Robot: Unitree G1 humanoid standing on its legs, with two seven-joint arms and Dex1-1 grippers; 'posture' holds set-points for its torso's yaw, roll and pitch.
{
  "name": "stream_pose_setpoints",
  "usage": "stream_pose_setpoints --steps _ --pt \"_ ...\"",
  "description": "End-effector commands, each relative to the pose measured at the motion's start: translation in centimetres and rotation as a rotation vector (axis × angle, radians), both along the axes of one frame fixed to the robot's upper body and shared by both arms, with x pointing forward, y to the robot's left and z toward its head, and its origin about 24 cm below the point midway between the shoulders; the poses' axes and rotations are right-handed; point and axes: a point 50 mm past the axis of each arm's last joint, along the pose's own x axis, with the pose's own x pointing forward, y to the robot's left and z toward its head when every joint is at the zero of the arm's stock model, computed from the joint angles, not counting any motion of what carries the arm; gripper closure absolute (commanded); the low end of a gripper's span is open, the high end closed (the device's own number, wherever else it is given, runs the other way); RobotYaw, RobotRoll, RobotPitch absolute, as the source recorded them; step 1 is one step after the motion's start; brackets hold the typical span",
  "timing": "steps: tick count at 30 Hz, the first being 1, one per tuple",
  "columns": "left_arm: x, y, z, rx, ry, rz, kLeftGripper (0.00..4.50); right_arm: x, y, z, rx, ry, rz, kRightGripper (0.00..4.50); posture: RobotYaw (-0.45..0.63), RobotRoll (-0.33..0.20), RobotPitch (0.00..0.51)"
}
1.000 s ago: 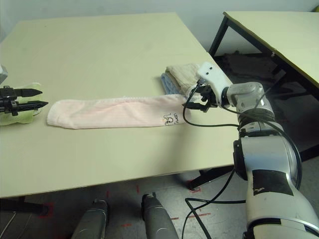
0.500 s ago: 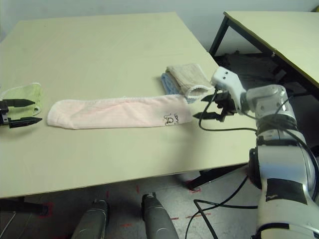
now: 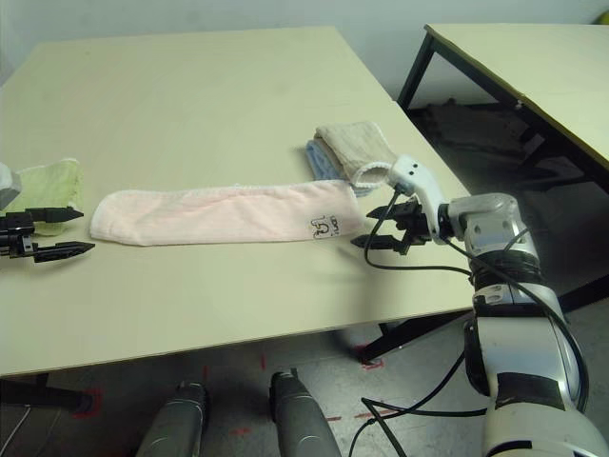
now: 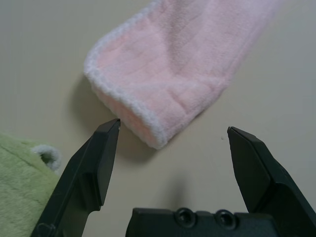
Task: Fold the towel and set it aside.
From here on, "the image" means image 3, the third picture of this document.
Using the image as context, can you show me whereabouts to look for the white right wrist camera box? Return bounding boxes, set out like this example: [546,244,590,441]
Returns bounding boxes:
[384,154,446,239]

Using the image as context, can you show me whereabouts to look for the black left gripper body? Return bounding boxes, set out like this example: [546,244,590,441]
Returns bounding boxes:
[0,211,37,261]

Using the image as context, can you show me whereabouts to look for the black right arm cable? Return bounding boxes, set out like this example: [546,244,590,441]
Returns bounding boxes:
[349,185,591,457]

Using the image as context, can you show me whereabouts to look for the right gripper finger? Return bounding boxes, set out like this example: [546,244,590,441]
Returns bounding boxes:
[349,232,406,253]
[365,204,406,222]

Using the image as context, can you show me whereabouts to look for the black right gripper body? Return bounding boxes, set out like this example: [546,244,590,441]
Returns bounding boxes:
[392,199,440,256]

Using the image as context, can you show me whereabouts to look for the beige folded towel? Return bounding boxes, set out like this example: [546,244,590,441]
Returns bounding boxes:
[314,121,399,188]

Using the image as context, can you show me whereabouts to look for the light green towel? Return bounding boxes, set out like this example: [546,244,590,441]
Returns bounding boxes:
[11,156,86,238]

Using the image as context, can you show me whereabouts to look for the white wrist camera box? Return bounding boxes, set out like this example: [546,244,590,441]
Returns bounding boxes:
[384,154,446,239]
[0,161,24,209]

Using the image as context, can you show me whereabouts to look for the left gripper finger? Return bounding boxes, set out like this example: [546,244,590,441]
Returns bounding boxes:
[32,241,96,265]
[26,206,86,225]

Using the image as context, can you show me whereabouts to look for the grey robot left leg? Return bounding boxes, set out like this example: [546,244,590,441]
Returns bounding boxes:
[137,380,209,457]

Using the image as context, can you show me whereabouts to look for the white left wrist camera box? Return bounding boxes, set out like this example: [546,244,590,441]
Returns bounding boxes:
[0,161,24,209]

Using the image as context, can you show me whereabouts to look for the beige side table black legs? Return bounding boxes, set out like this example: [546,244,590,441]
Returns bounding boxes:
[397,23,609,191]

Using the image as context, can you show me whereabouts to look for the light blue folded towel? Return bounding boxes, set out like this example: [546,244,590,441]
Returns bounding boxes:
[304,139,377,197]

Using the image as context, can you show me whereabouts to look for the pink towel with embroidery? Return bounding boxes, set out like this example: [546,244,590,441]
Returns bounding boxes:
[88,179,363,248]

